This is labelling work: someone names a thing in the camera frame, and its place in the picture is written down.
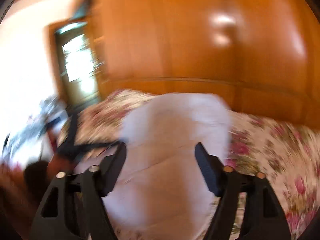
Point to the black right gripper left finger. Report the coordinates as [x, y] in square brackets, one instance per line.
[72, 206]

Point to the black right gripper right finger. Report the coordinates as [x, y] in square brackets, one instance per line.
[248, 207]

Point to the white quilted puffer jacket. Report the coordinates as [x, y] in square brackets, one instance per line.
[161, 192]

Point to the person's left hand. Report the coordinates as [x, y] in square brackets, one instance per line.
[22, 190]

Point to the cluttered side table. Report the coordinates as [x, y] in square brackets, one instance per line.
[36, 138]

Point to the floral quilted bedspread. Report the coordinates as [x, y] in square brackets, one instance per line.
[288, 155]

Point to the orange wooden wardrobe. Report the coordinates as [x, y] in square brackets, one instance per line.
[260, 56]

